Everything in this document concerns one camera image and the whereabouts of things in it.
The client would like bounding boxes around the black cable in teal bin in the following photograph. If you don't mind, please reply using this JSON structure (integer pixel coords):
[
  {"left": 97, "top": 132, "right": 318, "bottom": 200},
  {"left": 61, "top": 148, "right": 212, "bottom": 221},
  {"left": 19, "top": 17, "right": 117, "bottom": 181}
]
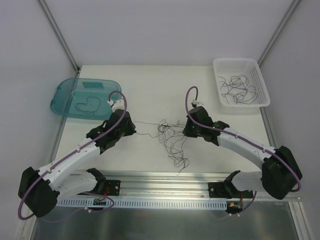
[{"left": 74, "top": 96, "right": 102, "bottom": 115}]

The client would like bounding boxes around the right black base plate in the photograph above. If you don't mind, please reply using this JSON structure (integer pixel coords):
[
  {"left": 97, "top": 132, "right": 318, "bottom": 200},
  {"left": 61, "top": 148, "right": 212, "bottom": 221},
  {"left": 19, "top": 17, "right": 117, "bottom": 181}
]
[{"left": 207, "top": 181, "right": 253, "bottom": 201}]

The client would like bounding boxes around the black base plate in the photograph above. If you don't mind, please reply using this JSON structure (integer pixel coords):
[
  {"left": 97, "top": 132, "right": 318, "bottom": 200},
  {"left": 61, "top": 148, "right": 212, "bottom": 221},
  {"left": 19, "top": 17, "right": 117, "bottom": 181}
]
[
  {"left": 102, "top": 179, "right": 121, "bottom": 196},
  {"left": 207, "top": 181, "right": 253, "bottom": 201}
]

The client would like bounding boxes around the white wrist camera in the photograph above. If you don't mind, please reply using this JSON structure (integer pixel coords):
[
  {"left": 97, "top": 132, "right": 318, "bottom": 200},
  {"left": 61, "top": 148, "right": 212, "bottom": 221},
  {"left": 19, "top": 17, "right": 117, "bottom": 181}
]
[
  {"left": 107, "top": 98, "right": 126, "bottom": 113},
  {"left": 191, "top": 99, "right": 204, "bottom": 108}
]

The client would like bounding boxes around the right aluminium frame post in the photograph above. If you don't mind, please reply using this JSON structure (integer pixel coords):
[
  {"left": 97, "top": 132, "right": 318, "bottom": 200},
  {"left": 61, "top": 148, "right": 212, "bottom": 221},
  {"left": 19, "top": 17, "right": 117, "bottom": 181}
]
[{"left": 257, "top": 0, "right": 302, "bottom": 67}]

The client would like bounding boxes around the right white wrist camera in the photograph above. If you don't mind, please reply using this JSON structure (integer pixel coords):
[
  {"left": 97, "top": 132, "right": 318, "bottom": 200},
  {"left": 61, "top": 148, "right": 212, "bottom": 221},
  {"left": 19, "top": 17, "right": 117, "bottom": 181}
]
[{"left": 191, "top": 99, "right": 204, "bottom": 108}]

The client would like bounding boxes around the bundle of thin cables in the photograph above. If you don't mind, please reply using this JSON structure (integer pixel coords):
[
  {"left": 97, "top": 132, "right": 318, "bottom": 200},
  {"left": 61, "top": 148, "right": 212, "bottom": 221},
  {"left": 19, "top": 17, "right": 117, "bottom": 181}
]
[{"left": 133, "top": 119, "right": 191, "bottom": 174}]

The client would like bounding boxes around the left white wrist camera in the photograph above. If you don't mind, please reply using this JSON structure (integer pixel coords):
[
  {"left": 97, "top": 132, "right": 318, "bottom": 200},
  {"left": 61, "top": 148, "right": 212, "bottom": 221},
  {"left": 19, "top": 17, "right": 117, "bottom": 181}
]
[{"left": 107, "top": 98, "right": 126, "bottom": 113}]

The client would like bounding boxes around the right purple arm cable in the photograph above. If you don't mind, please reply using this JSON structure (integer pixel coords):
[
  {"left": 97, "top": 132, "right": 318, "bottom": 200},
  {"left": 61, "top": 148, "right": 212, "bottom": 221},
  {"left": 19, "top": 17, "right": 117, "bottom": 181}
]
[{"left": 184, "top": 86, "right": 302, "bottom": 221}]

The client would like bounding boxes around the aluminium frame post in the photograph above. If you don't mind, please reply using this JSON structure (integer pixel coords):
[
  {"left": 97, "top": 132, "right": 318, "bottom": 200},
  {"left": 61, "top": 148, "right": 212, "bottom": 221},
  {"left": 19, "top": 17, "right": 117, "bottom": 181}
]
[
  {"left": 257, "top": 0, "right": 302, "bottom": 67},
  {"left": 37, "top": 0, "right": 81, "bottom": 75}
]

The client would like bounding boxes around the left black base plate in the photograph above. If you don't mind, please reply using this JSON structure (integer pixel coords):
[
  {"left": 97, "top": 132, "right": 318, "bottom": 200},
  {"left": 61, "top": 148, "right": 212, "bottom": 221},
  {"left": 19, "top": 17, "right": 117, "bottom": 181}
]
[{"left": 102, "top": 179, "right": 121, "bottom": 196}]

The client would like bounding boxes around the teal translucent plastic bin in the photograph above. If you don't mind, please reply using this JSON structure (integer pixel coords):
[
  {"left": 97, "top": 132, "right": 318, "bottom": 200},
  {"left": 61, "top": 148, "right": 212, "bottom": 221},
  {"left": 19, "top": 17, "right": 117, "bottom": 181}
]
[{"left": 50, "top": 78, "right": 122, "bottom": 121}]

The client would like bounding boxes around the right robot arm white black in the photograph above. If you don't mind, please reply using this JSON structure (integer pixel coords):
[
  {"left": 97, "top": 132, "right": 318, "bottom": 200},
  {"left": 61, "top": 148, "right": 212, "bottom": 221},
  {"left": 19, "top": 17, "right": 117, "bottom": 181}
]
[{"left": 183, "top": 106, "right": 303, "bottom": 200}]

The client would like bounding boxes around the white perforated plastic basket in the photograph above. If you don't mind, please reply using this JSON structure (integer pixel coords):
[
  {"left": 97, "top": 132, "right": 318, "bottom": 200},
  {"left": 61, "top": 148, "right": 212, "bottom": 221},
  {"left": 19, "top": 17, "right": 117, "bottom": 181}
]
[{"left": 213, "top": 57, "right": 271, "bottom": 114}]

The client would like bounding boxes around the white slotted cable duct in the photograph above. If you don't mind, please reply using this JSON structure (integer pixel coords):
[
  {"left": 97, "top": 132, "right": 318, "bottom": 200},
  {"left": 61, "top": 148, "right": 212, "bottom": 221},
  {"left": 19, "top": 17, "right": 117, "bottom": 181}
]
[{"left": 57, "top": 197, "right": 227, "bottom": 211}]

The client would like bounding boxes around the aluminium mounting rail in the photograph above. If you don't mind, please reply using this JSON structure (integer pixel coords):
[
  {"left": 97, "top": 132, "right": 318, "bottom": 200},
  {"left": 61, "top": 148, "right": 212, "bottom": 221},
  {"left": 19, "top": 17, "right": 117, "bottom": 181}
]
[{"left": 67, "top": 169, "right": 301, "bottom": 201}]

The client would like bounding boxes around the left aluminium frame post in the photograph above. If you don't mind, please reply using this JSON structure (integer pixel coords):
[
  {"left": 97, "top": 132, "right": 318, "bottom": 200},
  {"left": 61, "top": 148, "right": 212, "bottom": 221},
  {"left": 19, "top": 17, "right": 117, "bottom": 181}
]
[{"left": 37, "top": 0, "right": 81, "bottom": 75}]

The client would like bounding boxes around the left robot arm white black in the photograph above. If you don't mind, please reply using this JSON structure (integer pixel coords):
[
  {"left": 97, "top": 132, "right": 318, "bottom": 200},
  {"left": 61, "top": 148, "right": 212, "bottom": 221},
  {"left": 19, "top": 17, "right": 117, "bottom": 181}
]
[{"left": 17, "top": 109, "right": 136, "bottom": 220}]

